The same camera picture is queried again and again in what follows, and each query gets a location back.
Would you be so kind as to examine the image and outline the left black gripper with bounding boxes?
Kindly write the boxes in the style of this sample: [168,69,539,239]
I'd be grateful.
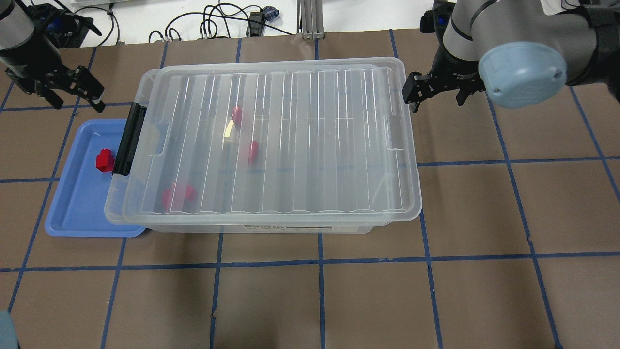
[1,34,106,113]

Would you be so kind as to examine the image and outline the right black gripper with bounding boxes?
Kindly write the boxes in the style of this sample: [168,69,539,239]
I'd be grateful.
[402,44,486,113]

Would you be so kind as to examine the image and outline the red block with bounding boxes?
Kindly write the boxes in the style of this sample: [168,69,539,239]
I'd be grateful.
[231,106,243,129]
[171,182,197,202]
[95,148,115,173]
[248,141,260,165]

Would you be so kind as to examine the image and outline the clear plastic box lid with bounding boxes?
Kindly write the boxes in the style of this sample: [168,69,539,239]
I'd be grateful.
[122,56,422,227]

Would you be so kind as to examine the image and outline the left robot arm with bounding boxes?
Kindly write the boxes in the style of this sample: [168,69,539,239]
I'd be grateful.
[0,0,106,113]

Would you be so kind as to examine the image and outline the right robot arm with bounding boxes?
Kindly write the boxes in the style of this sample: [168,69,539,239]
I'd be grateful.
[402,0,619,112]

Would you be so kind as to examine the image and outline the blue plastic tray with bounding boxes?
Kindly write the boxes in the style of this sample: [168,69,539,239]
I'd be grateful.
[45,119,146,237]

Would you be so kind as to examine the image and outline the clear plastic storage box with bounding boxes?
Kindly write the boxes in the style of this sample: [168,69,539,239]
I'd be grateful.
[104,70,394,234]

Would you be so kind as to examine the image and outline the black box latch handle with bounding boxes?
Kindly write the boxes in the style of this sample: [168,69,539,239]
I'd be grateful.
[112,102,147,176]

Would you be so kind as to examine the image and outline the aluminium frame post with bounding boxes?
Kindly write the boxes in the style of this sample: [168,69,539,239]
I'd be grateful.
[297,0,325,40]

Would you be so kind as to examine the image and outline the black cables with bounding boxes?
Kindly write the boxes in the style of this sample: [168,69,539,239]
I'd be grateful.
[73,0,294,44]

